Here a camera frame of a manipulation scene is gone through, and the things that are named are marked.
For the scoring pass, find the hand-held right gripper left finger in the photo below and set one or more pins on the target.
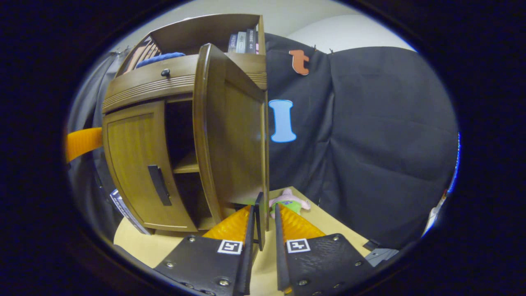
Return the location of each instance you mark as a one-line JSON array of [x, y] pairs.
[[245, 263]]

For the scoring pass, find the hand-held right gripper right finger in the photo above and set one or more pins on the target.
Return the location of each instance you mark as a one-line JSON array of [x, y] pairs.
[[280, 263]]

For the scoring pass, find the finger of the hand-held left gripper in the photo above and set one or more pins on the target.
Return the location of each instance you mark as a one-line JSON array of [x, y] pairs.
[[84, 144]]

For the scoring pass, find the wooden cabinet door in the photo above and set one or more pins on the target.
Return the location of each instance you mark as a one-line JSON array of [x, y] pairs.
[[131, 156], [230, 144]]

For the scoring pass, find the wooden double-door shoe cabinet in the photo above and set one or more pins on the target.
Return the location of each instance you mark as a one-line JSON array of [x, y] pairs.
[[197, 31]]

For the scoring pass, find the pink plush toy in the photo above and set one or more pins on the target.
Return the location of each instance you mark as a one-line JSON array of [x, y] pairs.
[[287, 198]]

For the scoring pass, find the dark blue spine book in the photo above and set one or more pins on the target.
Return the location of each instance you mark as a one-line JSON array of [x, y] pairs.
[[123, 209]]

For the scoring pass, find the wooden drawer with black knob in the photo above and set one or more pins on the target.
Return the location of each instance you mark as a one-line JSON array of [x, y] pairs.
[[139, 88]]

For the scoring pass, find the blue folded towel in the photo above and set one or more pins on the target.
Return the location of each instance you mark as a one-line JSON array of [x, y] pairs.
[[162, 57]]

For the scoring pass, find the black backdrop cloth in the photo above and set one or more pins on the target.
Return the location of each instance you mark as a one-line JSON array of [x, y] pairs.
[[370, 144]]

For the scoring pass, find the night-photo cover book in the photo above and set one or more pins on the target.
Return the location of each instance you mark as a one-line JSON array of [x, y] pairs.
[[232, 43]]

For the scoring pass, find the pale blue spine book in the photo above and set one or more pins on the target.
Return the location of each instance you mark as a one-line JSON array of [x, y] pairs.
[[242, 42]]

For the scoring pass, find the black spine book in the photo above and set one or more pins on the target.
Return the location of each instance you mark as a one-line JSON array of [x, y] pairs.
[[251, 41]]

